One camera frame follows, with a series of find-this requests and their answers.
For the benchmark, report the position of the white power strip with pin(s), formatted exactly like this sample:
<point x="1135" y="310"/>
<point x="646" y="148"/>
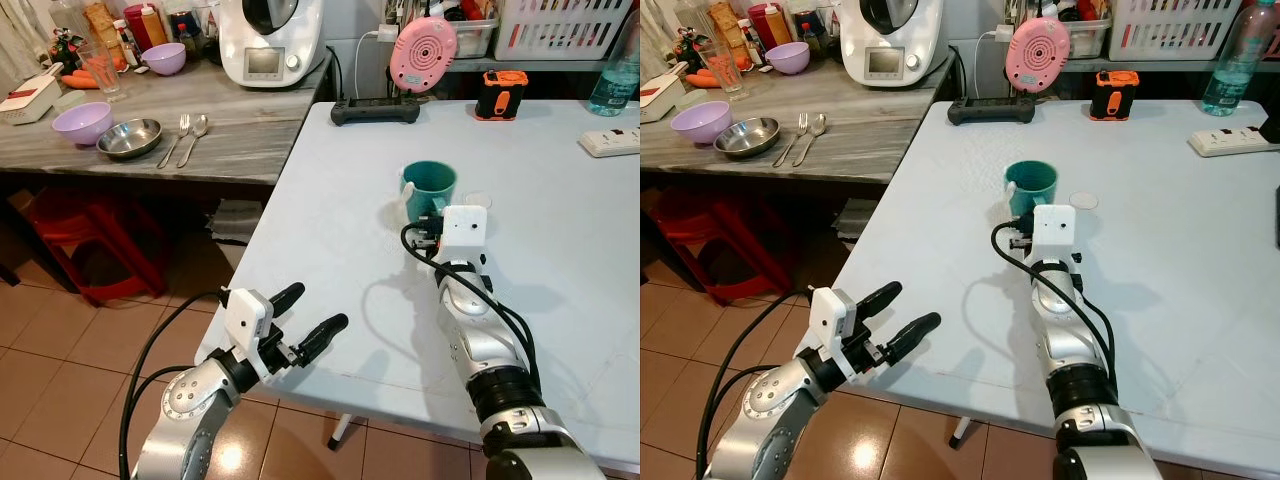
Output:
<point x="1235" y="141"/>
<point x="612" y="143"/>

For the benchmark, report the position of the large purple bowl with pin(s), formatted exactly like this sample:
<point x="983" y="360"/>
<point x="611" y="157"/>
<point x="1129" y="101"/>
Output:
<point x="700" y="122"/>
<point x="82" y="124"/>

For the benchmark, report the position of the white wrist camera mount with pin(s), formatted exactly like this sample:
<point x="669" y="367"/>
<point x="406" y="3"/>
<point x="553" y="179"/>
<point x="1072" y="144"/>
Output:
<point x="830" y="314"/>
<point x="246" y="314"/>
<point x="1053" y="232"/>
<point x="465" y="233"/>

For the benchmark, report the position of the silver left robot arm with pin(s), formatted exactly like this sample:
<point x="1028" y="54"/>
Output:
<point x="775" y="410"/>
<point x="190" y="405"/>

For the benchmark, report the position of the pink round device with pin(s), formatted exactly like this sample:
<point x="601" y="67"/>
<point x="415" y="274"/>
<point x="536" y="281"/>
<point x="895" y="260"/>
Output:
<point x="424" y="52"/>
<point x="1038" y="52"/>

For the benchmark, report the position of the steel bowl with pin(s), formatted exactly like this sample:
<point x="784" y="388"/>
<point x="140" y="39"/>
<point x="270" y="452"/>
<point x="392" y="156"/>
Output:
<point x="747" y="138"/>
<point x="130" y="140"/>

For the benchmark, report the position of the white kitchen food processor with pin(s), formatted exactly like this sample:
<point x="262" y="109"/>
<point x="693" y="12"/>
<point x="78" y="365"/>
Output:
<point x="270" y="45"/>
<point x="892" y="45"/>

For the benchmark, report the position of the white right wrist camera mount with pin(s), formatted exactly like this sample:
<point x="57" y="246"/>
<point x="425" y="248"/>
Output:
<point x="465" y="233"/>
<point x="1053" y="232"/>

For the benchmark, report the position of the teal mug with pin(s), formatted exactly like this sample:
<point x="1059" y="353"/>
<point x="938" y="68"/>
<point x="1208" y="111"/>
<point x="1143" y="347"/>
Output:
<point x="432" y="185"/>
<point x="1033" y="185"/>

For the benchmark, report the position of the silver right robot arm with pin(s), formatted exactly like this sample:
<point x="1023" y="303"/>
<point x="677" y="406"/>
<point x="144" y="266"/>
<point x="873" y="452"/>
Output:
<point x="500" y="370"/>
<point x="1085" y="370"/>

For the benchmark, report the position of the steel spoon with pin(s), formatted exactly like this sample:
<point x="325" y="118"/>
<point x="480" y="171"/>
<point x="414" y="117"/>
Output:
<point x="817" y="124"/>
<point x="199" y="125"/>

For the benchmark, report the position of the orange carrot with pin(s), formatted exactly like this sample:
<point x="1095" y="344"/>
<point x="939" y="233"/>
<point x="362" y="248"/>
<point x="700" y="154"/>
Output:
<point x="700" y="78"/>
<point x="78" y="81"/>

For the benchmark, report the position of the red plastic stool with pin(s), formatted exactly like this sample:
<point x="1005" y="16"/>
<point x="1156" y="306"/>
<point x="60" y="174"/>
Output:
<point x="720" y="235"/>
<point x="95" y="235"/>

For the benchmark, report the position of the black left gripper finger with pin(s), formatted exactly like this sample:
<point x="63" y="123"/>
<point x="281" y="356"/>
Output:
<point x="323" y="335"/>
<point x="287" y="296"/>
<point x="880" y="297"/>
<point x="914" y="335"/>

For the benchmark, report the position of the clear drinking glass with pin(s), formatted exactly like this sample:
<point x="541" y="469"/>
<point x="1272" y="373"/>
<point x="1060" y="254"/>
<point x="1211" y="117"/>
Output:
<point x="100" y="72"/>
<point x="724" y="72"/>

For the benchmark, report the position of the clear plastic water bottle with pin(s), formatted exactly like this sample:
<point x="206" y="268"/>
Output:
<point x="1235" y="70"/>
<point x="615" y="85"/>

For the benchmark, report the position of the white charger plug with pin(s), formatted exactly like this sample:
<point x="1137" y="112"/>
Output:
<point x="1001" y="34"/>
<point x="386" y="34"/>

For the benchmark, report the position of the white plastic basket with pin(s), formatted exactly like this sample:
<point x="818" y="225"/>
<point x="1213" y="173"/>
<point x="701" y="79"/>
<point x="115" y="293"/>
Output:
<point x="1175" y="28"/>
<point x="560" y="28"/>

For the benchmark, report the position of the steel fork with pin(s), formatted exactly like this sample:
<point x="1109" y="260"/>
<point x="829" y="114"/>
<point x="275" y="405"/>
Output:
<point x="790" y="142"/>
<point x="173" y="142"/>

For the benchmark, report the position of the red canister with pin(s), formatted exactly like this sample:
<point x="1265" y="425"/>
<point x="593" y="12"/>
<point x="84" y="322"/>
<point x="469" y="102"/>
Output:
<point x="137" y="27"/>
<point x="760" y="27"/>

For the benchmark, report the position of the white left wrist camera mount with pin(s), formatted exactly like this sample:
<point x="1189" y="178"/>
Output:
<point x="830" y="314"/>
<point x="246" y="314"/>

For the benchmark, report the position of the grey wood-look counter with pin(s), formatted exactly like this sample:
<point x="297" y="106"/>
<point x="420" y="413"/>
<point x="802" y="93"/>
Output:
<point x="240" y="130"/>
<point x="870" y="130"/>

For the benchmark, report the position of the orange sauce bottle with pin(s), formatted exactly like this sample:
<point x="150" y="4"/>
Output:
<point x="778" y="24"/>
<point x="155" y="24"/>

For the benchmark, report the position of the small round white lid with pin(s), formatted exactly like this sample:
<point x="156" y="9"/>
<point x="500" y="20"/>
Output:
<point x="1084" y="200"/>
<point x="478" y="200"/>

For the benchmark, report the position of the orange and black device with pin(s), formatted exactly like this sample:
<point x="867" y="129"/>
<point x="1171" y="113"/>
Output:
<point x="501" y="95"/>
<point x="1114" y="95"/>

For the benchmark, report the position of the small purple bowl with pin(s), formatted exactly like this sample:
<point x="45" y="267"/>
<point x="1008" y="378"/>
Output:
<point x="165" y="58"/>
<point x="788" y="57"/>

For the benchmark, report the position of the white table leg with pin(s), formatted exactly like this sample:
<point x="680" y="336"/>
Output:
<point x="963" y="432"/>
<point x="340" y="431"/>

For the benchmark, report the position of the white box with red mark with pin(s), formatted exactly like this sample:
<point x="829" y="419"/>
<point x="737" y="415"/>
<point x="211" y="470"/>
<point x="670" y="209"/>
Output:
<point x="660" y="98"/>
<point x="30" y="100"/>

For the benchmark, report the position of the bag of bread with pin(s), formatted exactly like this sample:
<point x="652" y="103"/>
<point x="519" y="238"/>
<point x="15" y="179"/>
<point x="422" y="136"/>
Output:
<point x="103" y="25"/>
<point x="725" y="25"/>

